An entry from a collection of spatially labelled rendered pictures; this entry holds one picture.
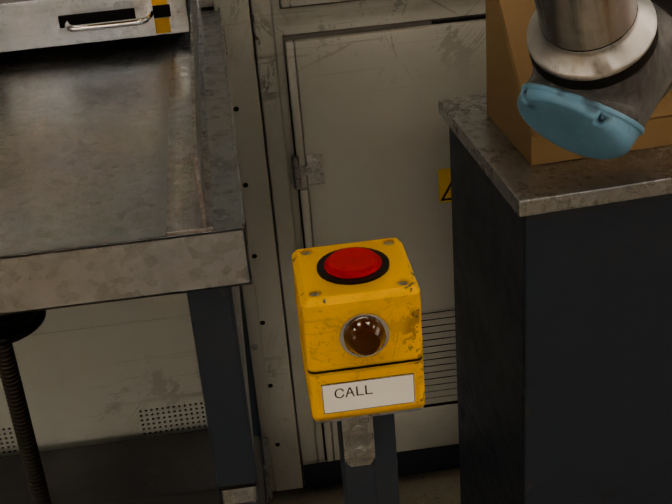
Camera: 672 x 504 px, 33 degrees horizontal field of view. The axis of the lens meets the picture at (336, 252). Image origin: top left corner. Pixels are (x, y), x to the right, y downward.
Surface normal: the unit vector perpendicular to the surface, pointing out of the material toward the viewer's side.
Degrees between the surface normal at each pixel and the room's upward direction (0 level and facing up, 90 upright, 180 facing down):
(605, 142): 129
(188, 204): 0
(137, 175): 0
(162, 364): 90
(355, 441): 90
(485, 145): 0
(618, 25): 109
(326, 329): 90
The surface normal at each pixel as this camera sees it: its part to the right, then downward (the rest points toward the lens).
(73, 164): -0.07, -0.88
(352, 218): 0.12, 0.46
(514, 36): 0.07, -0.30
